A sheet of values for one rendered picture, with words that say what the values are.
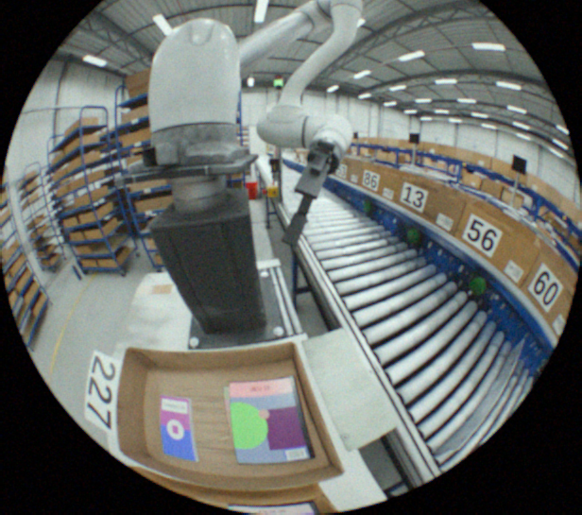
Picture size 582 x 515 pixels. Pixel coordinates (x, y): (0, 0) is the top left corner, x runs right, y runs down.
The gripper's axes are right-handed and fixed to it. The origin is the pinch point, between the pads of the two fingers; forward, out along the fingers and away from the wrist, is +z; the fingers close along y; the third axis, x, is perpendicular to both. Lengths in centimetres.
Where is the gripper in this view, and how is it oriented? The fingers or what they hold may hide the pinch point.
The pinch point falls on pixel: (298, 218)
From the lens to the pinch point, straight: 26.1
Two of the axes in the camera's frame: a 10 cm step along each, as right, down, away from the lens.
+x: -9.2, -3.8, 0.7
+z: -3.5, 7.6, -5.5
